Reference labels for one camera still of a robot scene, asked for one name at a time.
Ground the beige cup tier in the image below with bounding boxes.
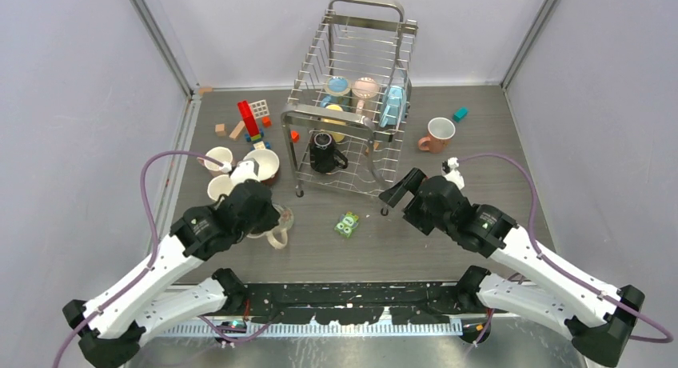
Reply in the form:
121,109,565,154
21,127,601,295
247,204,294,250

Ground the yellow mug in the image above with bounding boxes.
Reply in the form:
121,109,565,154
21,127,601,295
207,174,235,202

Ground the dark red mug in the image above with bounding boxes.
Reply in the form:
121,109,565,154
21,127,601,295
244,149,280,186

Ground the salmon pink mug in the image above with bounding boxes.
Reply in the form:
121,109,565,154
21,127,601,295
417,117,456,154

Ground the light pink mug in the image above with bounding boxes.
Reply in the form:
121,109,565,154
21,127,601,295
197,146,233,177

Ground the black mug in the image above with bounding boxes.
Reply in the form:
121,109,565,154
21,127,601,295
309,132,349,174

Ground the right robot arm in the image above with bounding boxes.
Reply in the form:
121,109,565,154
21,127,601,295
379,168,645,367

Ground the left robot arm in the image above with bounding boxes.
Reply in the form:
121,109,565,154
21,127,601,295
62,180,280,367

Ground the metal dish rack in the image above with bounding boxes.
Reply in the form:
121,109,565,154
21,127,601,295
281,0,418,199

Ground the green owl toy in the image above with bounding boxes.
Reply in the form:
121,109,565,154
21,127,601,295
334,211,359,238

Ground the light blue mug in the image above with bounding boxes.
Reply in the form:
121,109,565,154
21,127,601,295
379,86,407,128

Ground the teal block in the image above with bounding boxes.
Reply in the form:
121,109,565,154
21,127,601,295
453,107,469,122

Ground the yellow cup lower tier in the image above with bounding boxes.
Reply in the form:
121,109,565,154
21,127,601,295
321,104,345,144

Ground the wooden stick block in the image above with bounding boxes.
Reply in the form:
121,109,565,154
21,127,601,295
229,121,246,141

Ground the wooden cube block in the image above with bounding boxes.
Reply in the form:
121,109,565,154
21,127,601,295
214,123,227,137

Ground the red block tower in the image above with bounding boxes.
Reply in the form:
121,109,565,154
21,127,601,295
237,101,262,142

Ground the white grid block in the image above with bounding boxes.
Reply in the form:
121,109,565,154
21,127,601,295
249,99,270,120

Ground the pink upside-down cup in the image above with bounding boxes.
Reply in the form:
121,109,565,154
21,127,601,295
351,77,381,119

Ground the blue upside-down cup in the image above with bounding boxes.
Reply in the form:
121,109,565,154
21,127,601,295
320,76,352,109

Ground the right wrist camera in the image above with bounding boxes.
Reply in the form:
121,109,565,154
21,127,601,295
441,157,465,190

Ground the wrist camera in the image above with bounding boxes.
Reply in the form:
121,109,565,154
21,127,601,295
441,157,465,190
230,158,260,185

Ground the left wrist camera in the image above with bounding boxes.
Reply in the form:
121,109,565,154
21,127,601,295
230,158,260,185

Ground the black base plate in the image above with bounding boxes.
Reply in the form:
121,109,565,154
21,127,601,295
214,282,487,325

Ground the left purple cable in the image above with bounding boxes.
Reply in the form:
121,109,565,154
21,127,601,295
50,150,234,368

